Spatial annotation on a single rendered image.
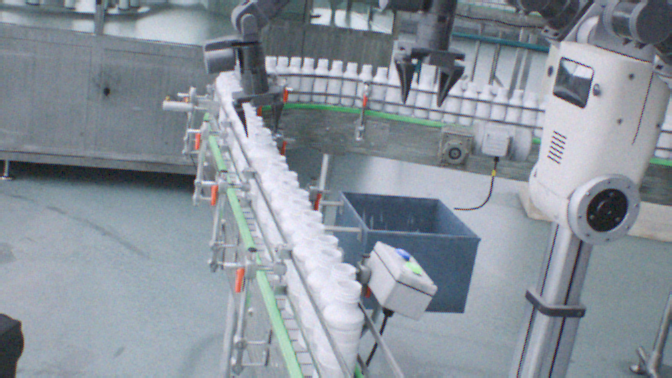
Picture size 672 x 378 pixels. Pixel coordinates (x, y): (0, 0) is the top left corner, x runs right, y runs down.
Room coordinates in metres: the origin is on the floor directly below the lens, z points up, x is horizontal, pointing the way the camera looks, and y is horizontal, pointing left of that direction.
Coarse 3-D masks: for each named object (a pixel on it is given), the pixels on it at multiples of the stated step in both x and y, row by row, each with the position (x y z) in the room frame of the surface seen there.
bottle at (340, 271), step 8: (336, 264) 1.20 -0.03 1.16; (344, 264) 1.20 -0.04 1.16; (336, 272) 1.18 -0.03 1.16; (344, 272) 1.17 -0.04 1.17; (352, 272) 1.18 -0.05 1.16; (336, 280) 1.17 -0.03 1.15; (352, 280) 1.18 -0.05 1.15; (328, 288) 1.18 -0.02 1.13; (320, 296) 1.18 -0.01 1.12; (328, 296) 1.17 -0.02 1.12; (320, 304) 1.18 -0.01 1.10; (328, 304) 1.16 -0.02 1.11; (320, 328) 1.17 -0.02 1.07; (312, 344) 1.18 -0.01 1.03
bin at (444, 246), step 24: (360, 192) 2.30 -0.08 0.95; (336, 216) 2.28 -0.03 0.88; (360, 216) 2.30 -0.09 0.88; (384, 216) 2.32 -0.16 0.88; (408, 216) 2.34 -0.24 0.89; (432, 216) 2.37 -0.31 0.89; (456, 216) 2.23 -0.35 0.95; (360, 240) 2.03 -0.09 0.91; (384, 240) 2.01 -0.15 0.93; (408, 240) 2.02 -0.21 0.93; (432, 240) 2.04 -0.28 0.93; (456, 240) 2.06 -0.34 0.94; (480, 240) 2.07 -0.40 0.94; (432, 264) 2.04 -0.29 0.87; (456, 264) 2.06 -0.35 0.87; (456, 288) 2.07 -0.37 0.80; (456, 312) 2.07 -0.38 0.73
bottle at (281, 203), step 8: (280, 184) 1.59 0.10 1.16; (288, 184) 1.60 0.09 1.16; (296, 184) 1.59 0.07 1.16; (280, 192) 1.57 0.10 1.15; (288, 192) 1.57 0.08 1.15; (280, 200) 1.57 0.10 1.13; (280, 208) 1.56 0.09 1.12; (272, 224) 1.56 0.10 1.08; (272, 232) 1.56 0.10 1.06; (272, 240) 1.56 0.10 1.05; (272, 248) 1.56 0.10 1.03
